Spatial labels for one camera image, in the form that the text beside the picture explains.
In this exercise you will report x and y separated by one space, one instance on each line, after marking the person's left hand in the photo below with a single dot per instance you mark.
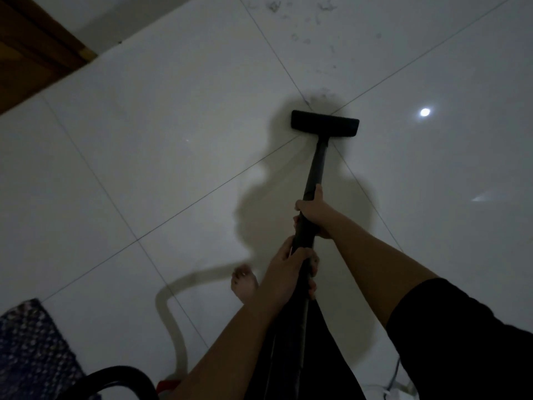
282 279

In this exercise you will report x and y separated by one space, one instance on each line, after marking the person's right hand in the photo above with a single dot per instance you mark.
318 214

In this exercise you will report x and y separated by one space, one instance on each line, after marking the person's left thumb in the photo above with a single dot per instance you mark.
286 247

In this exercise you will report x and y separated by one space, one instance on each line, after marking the person's right thumb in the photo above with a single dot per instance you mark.
319 193

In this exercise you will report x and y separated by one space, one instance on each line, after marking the black vacuum wand with head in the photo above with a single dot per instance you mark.
325 123

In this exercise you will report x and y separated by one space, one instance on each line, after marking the person's right forearm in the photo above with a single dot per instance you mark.
374 266

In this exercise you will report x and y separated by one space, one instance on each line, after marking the person's left forearm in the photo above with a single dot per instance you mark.
225 354

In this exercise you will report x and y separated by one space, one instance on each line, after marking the person's bare foot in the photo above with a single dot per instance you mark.
245 284

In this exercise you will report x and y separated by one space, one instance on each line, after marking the black trousers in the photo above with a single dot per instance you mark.
335 364

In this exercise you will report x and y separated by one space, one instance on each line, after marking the dust and hair clumps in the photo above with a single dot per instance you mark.
300 20

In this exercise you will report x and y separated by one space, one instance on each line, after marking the red vacuum cleaner body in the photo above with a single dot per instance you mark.
168 387

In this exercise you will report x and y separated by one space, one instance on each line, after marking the black sleeve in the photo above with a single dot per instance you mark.
458 349

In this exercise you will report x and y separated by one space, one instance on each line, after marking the dark patterned floor mat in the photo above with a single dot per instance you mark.
33 349

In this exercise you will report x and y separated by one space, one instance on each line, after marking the brown wooden door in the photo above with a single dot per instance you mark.
29 49

